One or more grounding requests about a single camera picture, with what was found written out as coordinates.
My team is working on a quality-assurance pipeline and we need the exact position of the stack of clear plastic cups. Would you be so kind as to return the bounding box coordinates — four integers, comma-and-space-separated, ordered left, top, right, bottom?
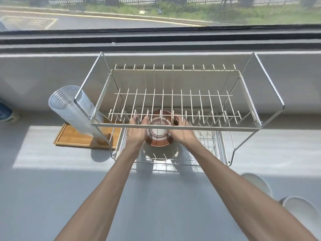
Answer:
48, 85, 106, 145

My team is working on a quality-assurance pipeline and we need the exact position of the wooden tray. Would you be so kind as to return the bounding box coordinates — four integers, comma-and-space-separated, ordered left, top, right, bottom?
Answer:
53, 123, 123, 150

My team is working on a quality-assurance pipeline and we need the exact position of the metal two-tier dish rack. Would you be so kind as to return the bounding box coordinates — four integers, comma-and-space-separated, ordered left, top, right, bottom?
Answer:
74, 51, 285, 173

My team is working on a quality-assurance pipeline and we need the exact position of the person's right hand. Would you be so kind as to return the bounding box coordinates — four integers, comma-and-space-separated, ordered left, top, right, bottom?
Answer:
167, 114, 199, 148

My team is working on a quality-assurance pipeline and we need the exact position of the person's right forearm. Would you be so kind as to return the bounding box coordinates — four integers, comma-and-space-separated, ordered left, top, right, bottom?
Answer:
187, 140, 318, 241

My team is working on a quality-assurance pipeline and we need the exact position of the person's left forearm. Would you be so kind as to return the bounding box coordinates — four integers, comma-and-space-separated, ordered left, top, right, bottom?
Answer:
54, 145, 142, 241

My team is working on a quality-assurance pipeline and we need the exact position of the person's left hand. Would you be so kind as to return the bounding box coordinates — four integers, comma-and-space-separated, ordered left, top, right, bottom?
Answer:
126, 114, 151, 151

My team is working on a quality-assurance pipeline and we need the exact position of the brown white cup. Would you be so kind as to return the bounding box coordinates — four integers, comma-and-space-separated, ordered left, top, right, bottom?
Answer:
241, 173, 273, 198
279, 196, 321, 233

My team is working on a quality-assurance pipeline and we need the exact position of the brown saucer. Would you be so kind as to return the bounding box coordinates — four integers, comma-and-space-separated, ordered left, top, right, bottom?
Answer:
143, 109, 180, 148

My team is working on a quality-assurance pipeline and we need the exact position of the dark window frame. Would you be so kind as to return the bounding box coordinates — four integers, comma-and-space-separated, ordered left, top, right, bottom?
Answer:
0, 23, 321, 54

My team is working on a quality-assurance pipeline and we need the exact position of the blue white bottle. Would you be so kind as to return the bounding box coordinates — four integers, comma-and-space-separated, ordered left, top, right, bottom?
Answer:
0, 100, 20, 123

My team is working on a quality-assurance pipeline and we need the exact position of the black metal fence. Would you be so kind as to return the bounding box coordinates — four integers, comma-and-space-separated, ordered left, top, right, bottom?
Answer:
47, 0, 321, 8

